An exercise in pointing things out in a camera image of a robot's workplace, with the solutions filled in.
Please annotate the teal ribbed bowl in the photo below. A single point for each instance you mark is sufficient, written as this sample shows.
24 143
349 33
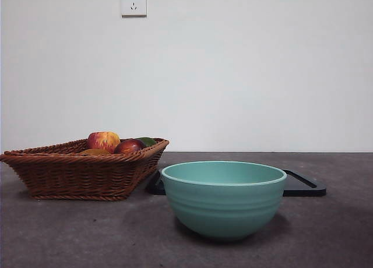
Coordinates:
224 209

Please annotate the brown-green kiwi fruit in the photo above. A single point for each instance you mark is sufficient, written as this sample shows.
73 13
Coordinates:
94 152

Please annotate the green avocado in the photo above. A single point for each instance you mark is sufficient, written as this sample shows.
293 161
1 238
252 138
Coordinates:
148 141

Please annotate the dark red apple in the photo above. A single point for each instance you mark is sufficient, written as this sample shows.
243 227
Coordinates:
128 147

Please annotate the red and yellow apple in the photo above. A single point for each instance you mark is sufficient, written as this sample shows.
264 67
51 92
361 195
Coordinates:
102 141

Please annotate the brown wicker basket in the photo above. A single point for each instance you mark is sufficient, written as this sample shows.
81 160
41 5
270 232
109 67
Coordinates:
73 174

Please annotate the black rectangular tray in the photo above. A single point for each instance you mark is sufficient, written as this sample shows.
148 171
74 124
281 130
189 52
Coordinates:
306 189

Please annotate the white wall socket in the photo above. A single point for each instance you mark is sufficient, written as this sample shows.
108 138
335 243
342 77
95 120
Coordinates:
134 3

